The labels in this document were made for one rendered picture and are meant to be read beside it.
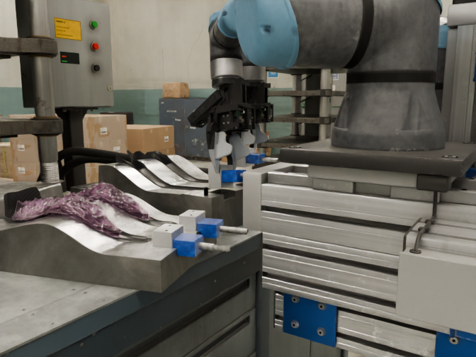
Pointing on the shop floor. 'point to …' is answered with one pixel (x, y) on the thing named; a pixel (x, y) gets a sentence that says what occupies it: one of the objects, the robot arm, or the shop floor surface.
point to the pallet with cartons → (151, 139)
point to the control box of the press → (74, 68)
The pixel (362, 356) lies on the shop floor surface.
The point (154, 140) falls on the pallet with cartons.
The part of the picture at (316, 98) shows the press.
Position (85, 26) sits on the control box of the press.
